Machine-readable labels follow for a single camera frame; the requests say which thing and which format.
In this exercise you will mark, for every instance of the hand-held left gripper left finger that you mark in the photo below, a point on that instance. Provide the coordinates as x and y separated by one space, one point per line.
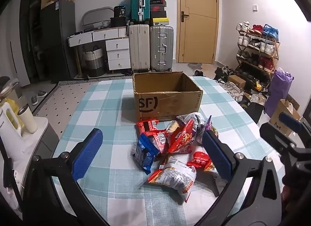
87 153

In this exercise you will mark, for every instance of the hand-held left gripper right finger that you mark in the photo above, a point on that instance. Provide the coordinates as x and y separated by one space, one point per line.
217 155

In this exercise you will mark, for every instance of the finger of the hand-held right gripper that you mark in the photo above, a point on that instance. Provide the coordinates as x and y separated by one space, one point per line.
274 135
290 120

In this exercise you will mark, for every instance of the red cone snack bag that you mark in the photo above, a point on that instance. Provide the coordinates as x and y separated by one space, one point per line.
181 138

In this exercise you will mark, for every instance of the pile of snack packets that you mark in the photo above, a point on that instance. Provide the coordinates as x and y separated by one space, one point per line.
175 175

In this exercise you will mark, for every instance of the brown cardboard box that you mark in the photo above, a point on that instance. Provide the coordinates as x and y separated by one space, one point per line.
170 104

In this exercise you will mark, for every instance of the person's right forearm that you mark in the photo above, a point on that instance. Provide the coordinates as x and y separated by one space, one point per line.
294 196

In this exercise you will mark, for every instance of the cat print cardboard box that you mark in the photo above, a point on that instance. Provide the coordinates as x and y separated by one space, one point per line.
280 114

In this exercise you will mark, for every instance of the brown patterned bag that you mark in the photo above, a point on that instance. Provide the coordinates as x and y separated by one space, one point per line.
292 101

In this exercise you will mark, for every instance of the purple bag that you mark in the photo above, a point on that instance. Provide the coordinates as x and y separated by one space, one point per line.
279 92

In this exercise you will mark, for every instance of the black paper bag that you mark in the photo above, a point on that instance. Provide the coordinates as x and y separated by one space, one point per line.
254 111

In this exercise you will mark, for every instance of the white plastic bag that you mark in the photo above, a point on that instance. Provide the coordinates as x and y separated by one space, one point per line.
258 98

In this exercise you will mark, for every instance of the yellow small item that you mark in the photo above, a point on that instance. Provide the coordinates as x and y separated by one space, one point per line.
258 86

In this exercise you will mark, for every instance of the white topped side cabinet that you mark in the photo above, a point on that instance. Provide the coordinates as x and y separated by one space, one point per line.
40 128

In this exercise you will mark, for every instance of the beige dotted rug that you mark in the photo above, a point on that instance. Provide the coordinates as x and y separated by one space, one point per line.
63 97

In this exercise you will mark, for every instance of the wooden shoe rack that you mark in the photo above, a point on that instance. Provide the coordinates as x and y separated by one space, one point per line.
274 57

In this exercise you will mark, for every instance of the small cardboard box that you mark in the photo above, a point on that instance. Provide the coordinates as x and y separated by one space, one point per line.
237 81

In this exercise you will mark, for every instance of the cream tumbler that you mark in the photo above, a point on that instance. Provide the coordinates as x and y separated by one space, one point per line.
28 120

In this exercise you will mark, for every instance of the shoe rack with shoes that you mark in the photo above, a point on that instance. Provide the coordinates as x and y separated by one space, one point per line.
264 48

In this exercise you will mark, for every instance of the heap of mixed sneakers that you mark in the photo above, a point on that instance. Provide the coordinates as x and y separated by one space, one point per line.
222 73

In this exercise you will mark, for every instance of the black sandals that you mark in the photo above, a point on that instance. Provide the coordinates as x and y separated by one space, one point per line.
198 73

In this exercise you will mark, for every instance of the white jug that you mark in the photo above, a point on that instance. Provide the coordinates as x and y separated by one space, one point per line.
4 124

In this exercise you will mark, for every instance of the yellow plastic bag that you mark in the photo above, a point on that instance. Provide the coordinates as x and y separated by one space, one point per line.
13 105

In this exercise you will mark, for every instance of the woven laundry basket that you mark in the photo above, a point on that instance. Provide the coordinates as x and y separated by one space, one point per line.
93 63

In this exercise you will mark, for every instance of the grey door mat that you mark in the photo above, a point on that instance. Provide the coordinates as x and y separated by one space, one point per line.
194 66

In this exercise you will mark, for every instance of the white drawer desk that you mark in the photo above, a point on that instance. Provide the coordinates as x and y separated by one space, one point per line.
119 54

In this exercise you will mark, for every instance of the grey lidded container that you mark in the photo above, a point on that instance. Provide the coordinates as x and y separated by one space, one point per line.
8 86

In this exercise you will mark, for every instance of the black refrigerator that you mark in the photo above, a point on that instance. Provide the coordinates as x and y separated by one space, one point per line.
58 41

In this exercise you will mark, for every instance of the beige suitcase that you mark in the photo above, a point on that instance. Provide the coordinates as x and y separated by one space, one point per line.
139 48

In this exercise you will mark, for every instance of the silver suitcase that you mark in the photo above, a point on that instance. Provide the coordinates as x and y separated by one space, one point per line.
161 48

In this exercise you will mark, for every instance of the small white basket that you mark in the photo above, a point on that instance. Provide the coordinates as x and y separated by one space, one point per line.
106 24

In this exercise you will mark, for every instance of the tall dark glass cabinet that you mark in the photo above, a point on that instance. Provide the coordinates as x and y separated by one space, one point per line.
31 34

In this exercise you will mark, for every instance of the black storage bag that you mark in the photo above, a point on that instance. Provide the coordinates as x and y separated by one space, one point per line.
119 22

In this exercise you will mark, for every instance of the wooden door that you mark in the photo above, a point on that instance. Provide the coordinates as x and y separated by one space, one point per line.
198 22

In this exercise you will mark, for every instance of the oval white framed mirror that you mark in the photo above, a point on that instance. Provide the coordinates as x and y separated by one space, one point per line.
83 17

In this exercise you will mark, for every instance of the black printed bag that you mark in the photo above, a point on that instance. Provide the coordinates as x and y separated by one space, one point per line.
119 11

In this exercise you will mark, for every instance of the yellow shoe box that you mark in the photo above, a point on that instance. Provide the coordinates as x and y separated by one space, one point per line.
159 21

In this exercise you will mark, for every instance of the blue plastic bag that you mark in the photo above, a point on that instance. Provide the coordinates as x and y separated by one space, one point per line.
125 6

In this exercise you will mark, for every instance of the plain black shoe box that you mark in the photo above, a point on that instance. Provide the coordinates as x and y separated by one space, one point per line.
158 14

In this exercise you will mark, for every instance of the teal suitcase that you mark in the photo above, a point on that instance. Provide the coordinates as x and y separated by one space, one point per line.
139 5

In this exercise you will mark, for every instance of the black red shoe box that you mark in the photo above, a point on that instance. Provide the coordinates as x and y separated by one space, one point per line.
158 8

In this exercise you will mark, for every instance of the black shoe box white label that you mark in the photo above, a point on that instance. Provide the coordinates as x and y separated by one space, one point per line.
158 2

